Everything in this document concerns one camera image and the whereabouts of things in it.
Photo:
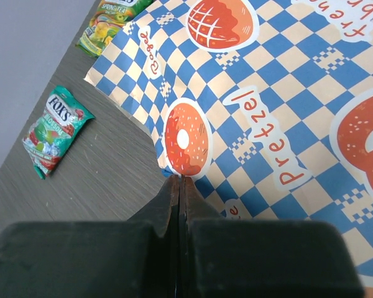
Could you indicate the teal Fox's blossom candy bag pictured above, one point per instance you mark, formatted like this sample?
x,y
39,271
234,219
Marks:
x,y
53,133

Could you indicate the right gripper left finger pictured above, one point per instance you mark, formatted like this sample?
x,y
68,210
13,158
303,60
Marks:
x,y
133,258

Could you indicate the blue checkered paper bag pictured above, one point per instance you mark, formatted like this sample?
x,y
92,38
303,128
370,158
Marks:
x,y
267,105

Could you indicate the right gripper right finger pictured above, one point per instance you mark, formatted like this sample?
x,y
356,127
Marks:
x,y
261,258

